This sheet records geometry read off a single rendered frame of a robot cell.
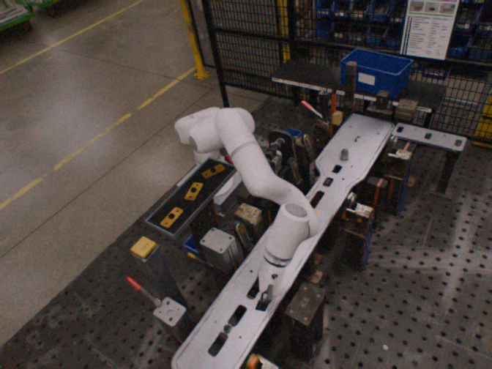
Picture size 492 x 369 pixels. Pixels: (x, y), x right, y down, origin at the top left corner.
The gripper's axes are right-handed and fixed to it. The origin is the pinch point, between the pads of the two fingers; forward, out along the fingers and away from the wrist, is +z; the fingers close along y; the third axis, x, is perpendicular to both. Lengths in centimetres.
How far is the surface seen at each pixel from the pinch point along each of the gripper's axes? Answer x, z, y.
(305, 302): -13.9, -1.7, -0.5
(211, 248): 16.2, -1.6, 15.1
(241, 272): 4.2, 5.4, 14.7
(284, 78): -9, -40, 129
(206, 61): 42, 7, 357
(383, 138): -50, -38, 72
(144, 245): 37.4, 2.7, 14.6
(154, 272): 32.4, 11.7, 13.0
